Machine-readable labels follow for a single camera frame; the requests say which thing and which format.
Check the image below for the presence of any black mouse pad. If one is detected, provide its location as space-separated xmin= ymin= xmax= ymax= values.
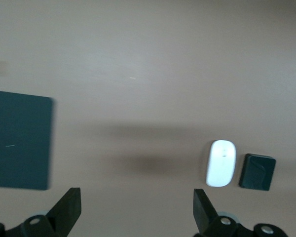
xmin=0 ymin=89 xmax=56 ymax=191

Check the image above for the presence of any small black square box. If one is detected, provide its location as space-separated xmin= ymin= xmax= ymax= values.
xmin=238 ymin=153 xmax=277 ymax=192

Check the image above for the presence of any clear tape piece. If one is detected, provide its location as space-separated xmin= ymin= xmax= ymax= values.
xmin=0 ymin=61 xmax=10 ymax=78

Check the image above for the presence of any white computer mouse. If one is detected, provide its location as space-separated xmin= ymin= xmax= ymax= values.
xmin=205 ymin=139 xmax=237 ymax=188

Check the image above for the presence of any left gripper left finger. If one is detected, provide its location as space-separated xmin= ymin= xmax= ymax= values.
xmin=4 ymin=187 xmax=82 ymax=237

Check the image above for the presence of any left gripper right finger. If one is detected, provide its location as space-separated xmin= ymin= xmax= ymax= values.
xmin=193 ymin=188 xmax=254 ymax=237

